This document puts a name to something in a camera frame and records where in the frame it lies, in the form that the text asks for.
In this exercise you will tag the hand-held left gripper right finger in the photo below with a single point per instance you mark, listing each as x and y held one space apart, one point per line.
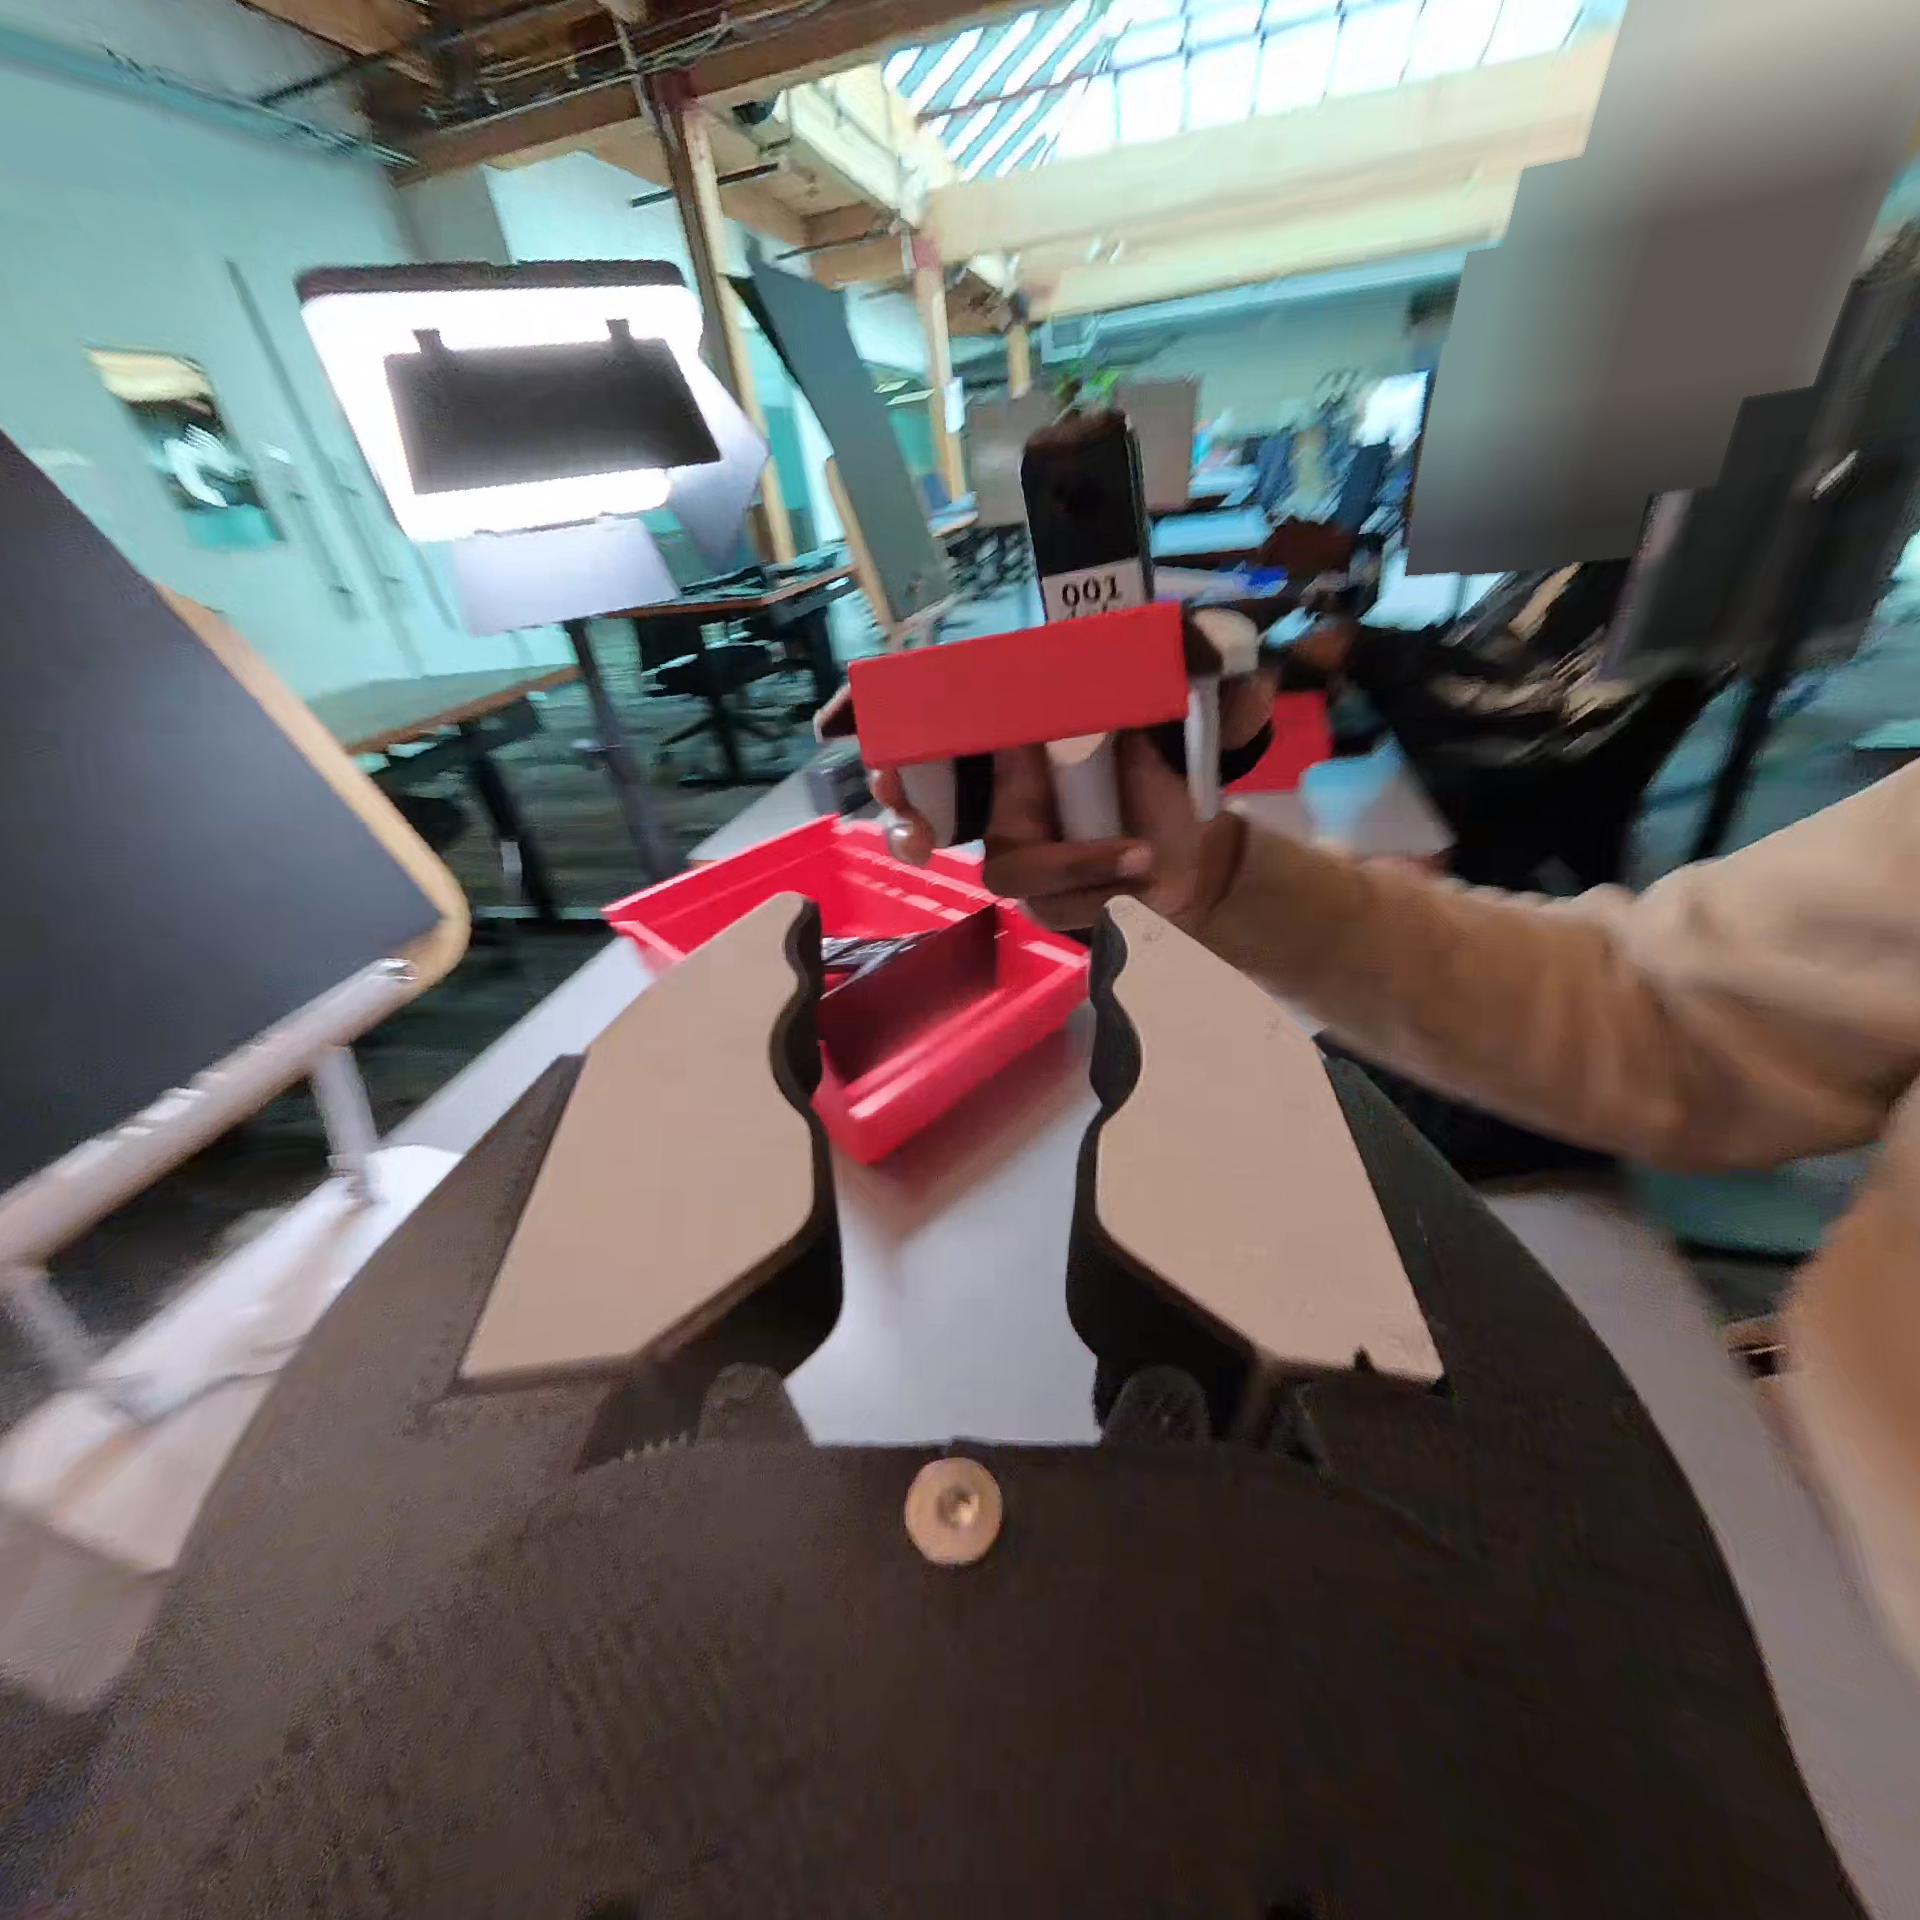
1247 1171

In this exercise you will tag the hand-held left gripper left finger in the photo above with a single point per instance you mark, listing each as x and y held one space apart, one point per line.
646 1171

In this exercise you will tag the red box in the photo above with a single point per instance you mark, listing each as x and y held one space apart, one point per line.
1020 691

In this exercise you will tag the red plastic bin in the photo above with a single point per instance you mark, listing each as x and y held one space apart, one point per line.
1284 744
961 1079

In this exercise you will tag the person's right forearm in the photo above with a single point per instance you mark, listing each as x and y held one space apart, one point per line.
1576 976

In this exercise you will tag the person's right hand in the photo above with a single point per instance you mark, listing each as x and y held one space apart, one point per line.
1095 886

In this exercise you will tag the wooden desk with black legs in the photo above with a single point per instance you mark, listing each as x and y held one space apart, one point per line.
434 697
719 592

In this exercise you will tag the black office chair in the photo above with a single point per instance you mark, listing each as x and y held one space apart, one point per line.
719 682

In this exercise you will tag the black light stand pole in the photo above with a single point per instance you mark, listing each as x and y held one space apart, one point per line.
615 752

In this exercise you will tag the dark board on tripod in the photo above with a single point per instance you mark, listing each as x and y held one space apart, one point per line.
1764 780

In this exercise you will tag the studio light panel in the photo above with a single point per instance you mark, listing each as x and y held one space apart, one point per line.
361 391

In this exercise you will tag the wall poster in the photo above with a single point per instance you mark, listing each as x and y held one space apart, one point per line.
188 448

